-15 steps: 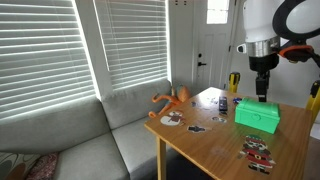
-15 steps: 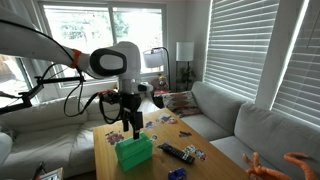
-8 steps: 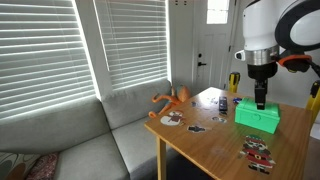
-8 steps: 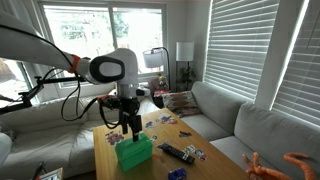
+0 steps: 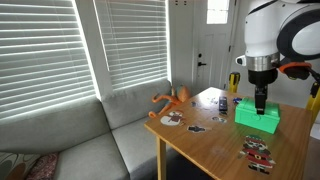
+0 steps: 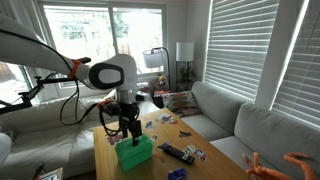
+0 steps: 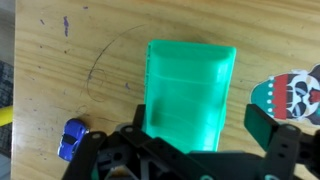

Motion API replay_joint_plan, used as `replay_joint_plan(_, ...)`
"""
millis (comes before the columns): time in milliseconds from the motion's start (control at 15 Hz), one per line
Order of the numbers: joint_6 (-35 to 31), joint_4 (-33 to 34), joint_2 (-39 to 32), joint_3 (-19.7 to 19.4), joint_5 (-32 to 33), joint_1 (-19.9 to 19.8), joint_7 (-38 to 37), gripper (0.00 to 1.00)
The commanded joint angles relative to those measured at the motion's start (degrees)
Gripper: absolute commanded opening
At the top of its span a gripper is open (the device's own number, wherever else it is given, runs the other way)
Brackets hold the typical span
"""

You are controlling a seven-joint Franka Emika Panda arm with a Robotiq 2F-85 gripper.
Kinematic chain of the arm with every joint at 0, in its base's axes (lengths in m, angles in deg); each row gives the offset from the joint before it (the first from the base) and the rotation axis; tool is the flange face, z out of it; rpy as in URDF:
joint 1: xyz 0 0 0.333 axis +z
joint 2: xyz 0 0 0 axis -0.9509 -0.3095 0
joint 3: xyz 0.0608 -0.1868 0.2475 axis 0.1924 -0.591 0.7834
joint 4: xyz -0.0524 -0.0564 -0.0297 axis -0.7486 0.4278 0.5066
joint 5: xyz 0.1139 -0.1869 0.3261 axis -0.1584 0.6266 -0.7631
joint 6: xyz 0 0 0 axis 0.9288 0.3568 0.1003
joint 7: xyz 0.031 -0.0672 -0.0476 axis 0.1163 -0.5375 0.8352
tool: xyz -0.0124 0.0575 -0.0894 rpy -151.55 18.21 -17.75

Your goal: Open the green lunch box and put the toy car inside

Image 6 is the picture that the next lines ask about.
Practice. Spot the straight floor lamp white shade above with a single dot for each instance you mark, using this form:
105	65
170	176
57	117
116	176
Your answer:
185	51

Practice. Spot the flat silver-edged device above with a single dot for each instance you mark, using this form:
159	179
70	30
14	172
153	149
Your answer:
51	175

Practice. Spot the green plastic lunch box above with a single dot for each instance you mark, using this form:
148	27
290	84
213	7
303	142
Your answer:
133	156

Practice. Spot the small dark blue sticker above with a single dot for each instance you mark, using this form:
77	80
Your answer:
185	134

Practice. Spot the green white sticker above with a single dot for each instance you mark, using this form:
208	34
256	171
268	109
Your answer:
190	149

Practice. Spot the snowman sticker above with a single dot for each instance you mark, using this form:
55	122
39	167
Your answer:
165	118

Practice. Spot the small white-edged sticker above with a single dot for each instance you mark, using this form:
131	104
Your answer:
153	137

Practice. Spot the black TV remote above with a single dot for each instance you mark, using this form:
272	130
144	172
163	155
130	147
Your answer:
176	153

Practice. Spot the blue toy car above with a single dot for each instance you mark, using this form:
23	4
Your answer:
176	174

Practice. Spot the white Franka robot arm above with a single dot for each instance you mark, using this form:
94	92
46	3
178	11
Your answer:
20	50

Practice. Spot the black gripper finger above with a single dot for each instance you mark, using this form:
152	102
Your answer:
124	128
136	131

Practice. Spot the grey sectional sofa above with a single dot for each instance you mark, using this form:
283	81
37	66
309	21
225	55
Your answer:
266	133

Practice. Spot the large glass window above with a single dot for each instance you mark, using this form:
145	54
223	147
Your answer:
83	33

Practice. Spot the small plush toy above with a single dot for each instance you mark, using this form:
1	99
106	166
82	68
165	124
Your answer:
161	83

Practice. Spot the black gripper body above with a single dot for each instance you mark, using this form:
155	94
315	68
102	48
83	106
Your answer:
129	111

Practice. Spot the cream white sofa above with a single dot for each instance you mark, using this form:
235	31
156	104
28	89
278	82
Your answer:
43	146

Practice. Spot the red black white sticker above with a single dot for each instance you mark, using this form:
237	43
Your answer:
200	154

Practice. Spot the Santa Claus sticker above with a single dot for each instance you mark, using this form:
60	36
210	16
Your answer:
113	139

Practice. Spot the orange plush octopus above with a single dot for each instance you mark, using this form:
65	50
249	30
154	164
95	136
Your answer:
263	173

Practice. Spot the arc floor lamp white shade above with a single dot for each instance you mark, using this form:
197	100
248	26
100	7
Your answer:
153	58

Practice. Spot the oval patterned throw pillow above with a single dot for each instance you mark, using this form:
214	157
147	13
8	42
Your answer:
181	103

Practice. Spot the black bicycle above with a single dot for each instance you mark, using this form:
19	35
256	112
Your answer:
10	107

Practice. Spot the black white-edged sticker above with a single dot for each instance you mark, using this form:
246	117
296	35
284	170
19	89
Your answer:
149	125

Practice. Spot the white window blind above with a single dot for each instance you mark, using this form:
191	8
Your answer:
300	73
240	50

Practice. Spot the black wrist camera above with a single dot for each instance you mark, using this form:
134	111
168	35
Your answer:
111	108

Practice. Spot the green potted plant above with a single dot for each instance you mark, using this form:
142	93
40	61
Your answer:
186	75

